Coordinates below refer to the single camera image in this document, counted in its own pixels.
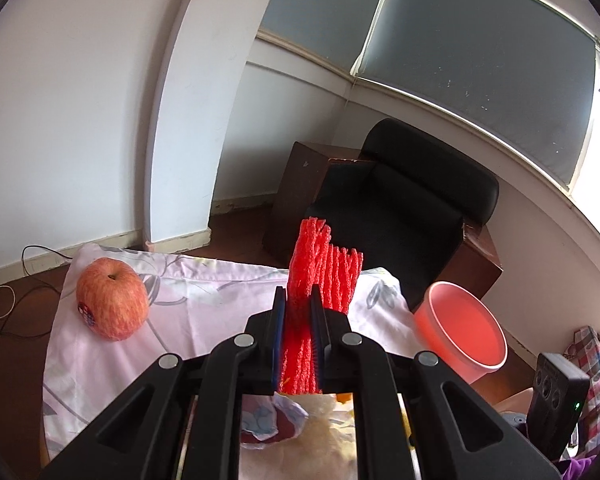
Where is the red foam fruit net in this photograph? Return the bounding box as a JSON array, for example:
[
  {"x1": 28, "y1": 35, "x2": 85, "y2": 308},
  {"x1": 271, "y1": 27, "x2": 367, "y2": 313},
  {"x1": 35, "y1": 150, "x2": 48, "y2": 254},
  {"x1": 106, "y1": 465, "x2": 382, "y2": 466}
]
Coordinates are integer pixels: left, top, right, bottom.
[{"x1": 276, "y1": 216, "x2": 365, "y2": 396}]

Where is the pink floral tablecloth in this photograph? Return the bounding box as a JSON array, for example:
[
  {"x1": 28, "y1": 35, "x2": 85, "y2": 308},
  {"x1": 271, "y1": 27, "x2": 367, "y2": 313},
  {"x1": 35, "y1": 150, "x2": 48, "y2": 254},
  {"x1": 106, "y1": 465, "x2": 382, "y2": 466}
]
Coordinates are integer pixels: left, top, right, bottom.
[{"x1": 40, "y1": 242, "x2": 426, "y2": 480}]

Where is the red apple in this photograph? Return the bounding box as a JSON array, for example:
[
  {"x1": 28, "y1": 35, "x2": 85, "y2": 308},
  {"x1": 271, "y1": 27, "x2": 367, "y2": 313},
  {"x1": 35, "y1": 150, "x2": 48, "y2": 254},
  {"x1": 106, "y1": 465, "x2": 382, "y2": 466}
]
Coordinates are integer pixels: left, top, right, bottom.
[{"x1": 76, "y1": 257, "x2": 149, "y2": 341}]

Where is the pink plastic bucket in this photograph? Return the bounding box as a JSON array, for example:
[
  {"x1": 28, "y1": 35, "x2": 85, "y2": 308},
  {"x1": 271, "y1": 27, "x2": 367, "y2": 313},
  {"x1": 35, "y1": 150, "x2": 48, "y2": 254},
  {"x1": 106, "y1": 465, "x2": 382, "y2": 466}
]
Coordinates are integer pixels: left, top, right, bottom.
[{"x1": 414, "y1": 282, "x2": 508, "y2": 384}]

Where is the crumpled floral paper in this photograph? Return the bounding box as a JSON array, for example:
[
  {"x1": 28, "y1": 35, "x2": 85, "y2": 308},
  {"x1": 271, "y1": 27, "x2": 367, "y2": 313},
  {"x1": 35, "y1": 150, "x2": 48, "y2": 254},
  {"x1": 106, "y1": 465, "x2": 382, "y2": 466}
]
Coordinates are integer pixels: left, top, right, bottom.
[{"x1": 240, "y1": 393, "x2": 309, "y2": 450}]

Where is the black floor cable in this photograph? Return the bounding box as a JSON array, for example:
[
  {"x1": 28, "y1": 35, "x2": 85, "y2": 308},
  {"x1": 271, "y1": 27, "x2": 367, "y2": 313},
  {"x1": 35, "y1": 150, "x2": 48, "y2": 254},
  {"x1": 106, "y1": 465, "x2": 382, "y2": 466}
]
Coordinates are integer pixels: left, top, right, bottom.
[{"x1": 0, "y1": 244, "x2": 74, "y2": 347}]

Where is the black armchair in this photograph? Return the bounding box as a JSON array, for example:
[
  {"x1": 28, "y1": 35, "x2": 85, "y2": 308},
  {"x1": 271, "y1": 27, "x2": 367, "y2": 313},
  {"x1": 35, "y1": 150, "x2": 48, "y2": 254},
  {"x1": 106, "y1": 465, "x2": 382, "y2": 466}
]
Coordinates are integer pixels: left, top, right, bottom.
[{"x1": 306, "y1": 118, "x2": 502, "y2": 310}]

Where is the plaid cloth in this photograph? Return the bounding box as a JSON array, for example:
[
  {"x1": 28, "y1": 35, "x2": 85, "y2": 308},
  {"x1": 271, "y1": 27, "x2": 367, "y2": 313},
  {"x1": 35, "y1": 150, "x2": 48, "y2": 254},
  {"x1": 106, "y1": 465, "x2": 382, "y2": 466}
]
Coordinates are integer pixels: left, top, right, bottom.
[{"x1": 567, "y1": 326, "x2": 600, "y2": 457}]

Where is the brown wooden side cabinet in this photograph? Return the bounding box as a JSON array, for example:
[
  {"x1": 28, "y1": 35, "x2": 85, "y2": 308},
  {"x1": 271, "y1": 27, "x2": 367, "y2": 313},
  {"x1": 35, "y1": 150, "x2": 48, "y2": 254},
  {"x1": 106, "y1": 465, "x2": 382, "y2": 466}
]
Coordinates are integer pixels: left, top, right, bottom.
[{"x1": 263, "y1": 142, "x2": 503, "y2": 310}]

